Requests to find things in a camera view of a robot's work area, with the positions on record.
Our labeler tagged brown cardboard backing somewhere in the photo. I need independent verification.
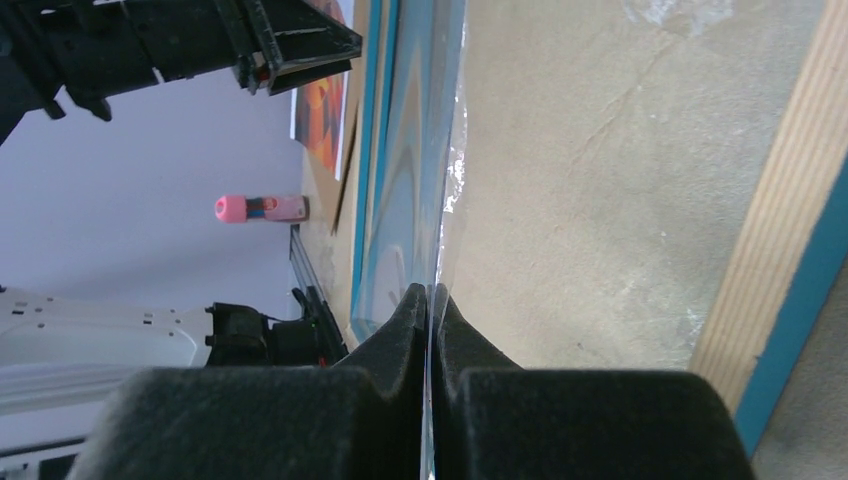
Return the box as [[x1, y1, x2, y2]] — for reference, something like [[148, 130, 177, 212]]
[[305, 58, 365, 233]]

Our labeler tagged hot air balloon photo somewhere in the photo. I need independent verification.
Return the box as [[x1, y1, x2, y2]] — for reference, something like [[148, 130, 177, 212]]
[[290, 0, 356, 181]]

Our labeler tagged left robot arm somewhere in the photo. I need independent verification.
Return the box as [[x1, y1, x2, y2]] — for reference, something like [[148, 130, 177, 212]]
[[1, 1, 363, 414]]

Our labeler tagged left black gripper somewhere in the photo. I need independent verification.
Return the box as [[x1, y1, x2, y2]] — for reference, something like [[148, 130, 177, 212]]
[[1, 1, 363, 139]]

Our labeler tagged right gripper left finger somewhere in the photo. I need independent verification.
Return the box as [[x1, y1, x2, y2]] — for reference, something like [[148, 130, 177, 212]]
[[69, 284, 428, 479]]

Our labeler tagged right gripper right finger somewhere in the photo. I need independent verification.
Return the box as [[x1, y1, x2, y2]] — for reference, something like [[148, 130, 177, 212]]
[[430, 286, 754, 479]]

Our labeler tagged pink glue stick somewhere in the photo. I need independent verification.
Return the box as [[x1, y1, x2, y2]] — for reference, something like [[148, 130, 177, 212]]
[[214, 195, 309, 224]]

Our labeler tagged blue wooden picture frame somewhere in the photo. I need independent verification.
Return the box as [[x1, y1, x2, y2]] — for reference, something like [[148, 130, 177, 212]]
[[347, 0, 848, 458]]

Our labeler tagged clear acrylic sheet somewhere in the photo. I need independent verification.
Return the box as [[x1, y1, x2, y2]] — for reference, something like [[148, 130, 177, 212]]
[[351, 1, 466, 479]]

